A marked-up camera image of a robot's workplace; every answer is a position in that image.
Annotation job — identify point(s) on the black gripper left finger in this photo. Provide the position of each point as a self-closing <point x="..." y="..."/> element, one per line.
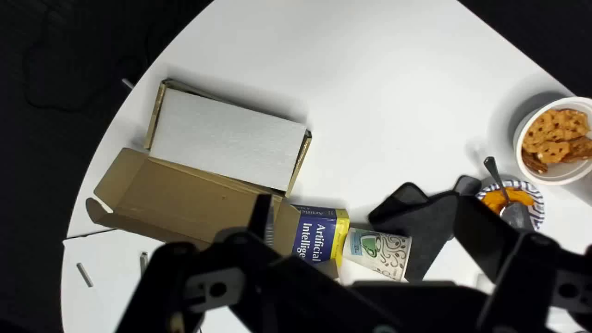
<point x="186" y="278"/>

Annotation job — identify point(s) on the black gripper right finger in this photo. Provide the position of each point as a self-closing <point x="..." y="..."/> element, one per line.
<point x="530" y="278"/>

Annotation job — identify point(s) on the dark grey towel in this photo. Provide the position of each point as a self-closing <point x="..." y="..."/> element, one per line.
<point x="427" y="228"/>

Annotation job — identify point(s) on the grey metal peg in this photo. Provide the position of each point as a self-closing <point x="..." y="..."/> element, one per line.
<point x="143" y="261"/>
<point x="84" y="274"/>

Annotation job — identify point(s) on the small patterned bowl orange food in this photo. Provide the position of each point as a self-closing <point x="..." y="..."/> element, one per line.
<point x="538" y="204"/>

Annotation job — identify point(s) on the open cardboard box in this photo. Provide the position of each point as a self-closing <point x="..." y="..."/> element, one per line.
<point x="179" y="204"/>

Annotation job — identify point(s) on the metal spoon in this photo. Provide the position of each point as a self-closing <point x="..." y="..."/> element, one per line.
<point x="493" y="167"/>

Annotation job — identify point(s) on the white bowl of pretzels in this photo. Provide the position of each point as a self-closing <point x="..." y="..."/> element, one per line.
<point x="556" y="139"/>

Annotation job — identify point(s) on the white foam sheet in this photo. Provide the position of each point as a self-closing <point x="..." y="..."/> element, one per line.
<point x="229" y="139"/>

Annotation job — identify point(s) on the white printed cup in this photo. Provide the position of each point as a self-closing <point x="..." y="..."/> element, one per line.
<point x="382" y="250"/>

